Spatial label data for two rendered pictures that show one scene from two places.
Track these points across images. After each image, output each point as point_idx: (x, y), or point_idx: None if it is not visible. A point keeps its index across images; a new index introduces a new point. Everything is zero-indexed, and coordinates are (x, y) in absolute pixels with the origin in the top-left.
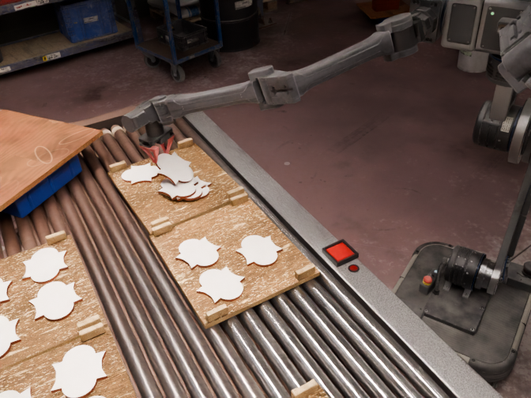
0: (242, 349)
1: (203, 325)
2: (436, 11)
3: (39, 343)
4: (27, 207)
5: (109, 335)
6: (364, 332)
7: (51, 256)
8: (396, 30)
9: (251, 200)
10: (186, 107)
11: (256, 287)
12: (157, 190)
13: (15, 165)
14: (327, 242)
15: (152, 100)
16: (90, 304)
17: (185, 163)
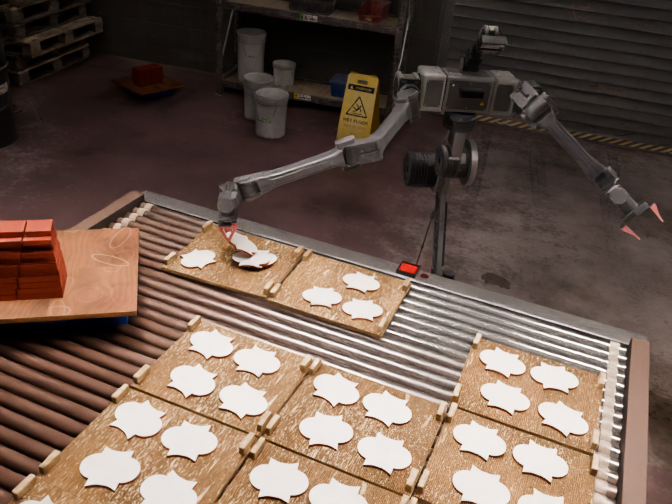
0: (413, 341)
1: (377, 337)
2: (418, 86)
3: (283, 389)
4: None
5: (326, 364)
6: None
7: (209, 336)
8: (411, 101)
9: (314, 254)
10: (277, 181)
11: (384, 303)
12: (229, 267)
13: (94, 275)
14: (392, 266)
15: (239, 181)
16: (285, 354)
17: (244, 237)
